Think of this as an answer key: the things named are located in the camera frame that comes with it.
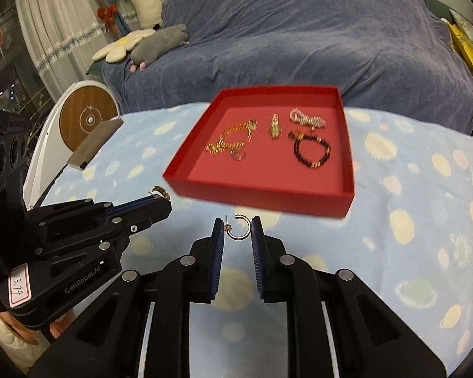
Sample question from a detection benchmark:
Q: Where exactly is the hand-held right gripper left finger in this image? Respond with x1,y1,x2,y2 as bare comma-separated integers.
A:
29,217,226,378

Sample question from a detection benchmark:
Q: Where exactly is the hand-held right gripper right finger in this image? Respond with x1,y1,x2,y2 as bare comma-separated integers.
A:
251,216,446,378

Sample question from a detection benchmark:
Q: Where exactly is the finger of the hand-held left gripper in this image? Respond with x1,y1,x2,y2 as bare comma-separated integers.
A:
33,201,173,264
26,195,169,231

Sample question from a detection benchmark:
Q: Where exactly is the red jewelry box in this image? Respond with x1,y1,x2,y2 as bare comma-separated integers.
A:
162,85,356,218

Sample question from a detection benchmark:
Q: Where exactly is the gold necklace with black clover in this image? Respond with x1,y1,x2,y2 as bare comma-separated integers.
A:
205,124,250,158

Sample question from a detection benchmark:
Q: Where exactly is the dark wooden bead bracelet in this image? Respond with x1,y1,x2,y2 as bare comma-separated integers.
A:
292,133,332,169

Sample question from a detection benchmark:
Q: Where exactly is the gold watch band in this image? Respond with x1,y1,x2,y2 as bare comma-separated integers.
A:
269,113,283,140

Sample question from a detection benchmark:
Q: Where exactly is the person's left hand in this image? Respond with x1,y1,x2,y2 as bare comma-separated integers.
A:
49,317,75,341

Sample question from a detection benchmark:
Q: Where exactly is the white device with wooden disc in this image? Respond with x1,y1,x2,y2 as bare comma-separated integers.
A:
24,80,121,210

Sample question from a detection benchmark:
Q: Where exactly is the pearl bow brooch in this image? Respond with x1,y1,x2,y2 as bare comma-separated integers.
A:
289,107,326,130

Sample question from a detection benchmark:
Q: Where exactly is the flower shaped plush cushion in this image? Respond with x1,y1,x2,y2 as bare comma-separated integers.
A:
92,29,157,64

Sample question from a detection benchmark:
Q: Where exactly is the light blue printed tablecloth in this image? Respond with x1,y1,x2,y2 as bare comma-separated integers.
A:
35,102,473,378

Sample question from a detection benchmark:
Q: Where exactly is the grey plush toy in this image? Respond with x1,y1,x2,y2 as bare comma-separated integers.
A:
129,24,190,72

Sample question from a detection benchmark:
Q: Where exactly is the white curtain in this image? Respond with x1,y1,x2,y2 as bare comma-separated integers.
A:
15,0,111,103

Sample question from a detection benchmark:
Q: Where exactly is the blue curtain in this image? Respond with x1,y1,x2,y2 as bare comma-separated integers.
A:
92,0,137,37

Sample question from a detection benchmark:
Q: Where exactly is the red curtain bow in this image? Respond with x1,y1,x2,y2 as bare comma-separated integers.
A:
97,4,118,33

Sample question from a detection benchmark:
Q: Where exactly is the white sheep plush toy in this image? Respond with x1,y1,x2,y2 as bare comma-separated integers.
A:
116,0,163,31

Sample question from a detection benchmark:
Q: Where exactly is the yellow pillow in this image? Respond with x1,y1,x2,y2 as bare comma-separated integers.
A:
446,21,473,87

